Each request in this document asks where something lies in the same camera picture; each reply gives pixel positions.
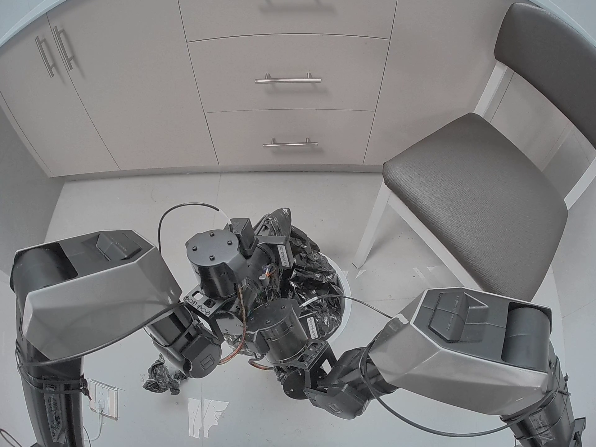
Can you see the beige cabinet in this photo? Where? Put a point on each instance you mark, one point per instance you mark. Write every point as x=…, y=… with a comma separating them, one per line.
x=288, y=49

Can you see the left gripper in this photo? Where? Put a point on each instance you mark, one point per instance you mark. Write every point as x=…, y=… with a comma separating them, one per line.
x=267, y=259

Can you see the white trash bin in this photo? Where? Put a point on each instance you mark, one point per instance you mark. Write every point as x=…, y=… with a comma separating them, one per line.
x=347, y=291

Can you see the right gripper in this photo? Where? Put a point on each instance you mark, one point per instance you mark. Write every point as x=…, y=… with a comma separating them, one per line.
x=311, y=326

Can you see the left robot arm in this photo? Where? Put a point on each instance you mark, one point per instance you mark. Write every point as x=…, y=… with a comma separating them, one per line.
x=93, y=287

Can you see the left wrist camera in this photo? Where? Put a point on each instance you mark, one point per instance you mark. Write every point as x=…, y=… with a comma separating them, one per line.
x=241, y=231

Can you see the crumpled black plastic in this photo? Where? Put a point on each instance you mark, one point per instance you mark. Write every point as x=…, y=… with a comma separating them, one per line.
x=160, y=380

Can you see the black plastic bag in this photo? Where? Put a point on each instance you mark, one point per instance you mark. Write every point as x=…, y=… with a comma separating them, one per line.
x=321, y=291

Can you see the grey padded chair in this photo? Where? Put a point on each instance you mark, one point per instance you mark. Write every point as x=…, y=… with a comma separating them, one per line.
x=465, y=193

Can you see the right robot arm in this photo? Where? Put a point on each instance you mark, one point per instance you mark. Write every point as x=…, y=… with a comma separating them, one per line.
x=442, y=356

